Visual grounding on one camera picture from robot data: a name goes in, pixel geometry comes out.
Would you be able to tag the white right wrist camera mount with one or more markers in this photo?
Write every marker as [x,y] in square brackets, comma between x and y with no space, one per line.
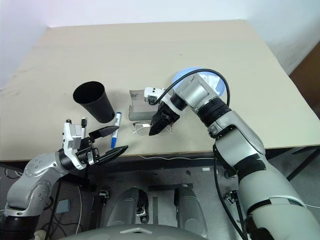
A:
[153,92]

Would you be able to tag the silver left robot leg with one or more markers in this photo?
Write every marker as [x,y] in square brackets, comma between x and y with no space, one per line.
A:
[125,207]

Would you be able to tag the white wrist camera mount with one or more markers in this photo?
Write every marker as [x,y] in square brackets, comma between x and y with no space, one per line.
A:
[68,146]
[153,92]

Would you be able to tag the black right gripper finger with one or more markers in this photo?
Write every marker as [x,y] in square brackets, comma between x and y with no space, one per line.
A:
[156,123]
[163,127]

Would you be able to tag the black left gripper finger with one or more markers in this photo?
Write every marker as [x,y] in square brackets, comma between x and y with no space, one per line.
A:
[106,131]
[113,152]

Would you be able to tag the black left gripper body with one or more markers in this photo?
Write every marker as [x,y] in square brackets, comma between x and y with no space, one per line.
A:
[85,151]

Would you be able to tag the black whiteboard marker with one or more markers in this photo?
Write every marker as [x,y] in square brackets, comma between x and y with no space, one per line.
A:
[83,129]

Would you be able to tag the light blue plate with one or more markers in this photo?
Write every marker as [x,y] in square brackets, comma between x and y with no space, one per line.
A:
[183,71]

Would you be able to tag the grey box on floor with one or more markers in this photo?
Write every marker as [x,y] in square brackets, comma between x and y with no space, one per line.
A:
[63,206]

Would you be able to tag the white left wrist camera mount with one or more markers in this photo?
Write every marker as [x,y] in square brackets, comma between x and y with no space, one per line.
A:
[68,146]

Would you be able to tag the brown wooden cabinet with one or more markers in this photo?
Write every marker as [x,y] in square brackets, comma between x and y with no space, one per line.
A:
[306,82]

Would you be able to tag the grey glasses case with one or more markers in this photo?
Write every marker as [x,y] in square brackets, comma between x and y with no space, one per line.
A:
[139,110]

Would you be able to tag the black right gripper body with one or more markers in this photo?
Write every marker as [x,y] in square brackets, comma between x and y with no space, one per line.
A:
[168,113]

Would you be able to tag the grey robot torso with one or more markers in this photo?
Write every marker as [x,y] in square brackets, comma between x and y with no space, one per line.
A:
[135,232]

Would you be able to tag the black plastic cup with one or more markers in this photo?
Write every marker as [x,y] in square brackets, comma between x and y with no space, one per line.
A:
[100,107]

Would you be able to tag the blue whiteboard marker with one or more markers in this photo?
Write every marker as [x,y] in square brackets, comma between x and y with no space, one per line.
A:
[113,140]

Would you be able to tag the clear plastic glasses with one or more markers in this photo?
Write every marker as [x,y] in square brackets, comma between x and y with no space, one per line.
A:
[137,128]

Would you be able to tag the silver robot leg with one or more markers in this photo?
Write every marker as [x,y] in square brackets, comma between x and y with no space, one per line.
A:
[191,210]
[125,207]

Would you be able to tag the black table frame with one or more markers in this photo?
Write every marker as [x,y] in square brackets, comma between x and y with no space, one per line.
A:
[303,160]

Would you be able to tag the silver right robot leg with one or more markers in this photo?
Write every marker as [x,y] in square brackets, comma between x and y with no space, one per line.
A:
[191,210]

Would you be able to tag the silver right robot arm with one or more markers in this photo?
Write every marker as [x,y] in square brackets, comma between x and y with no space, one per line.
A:
[250,150]

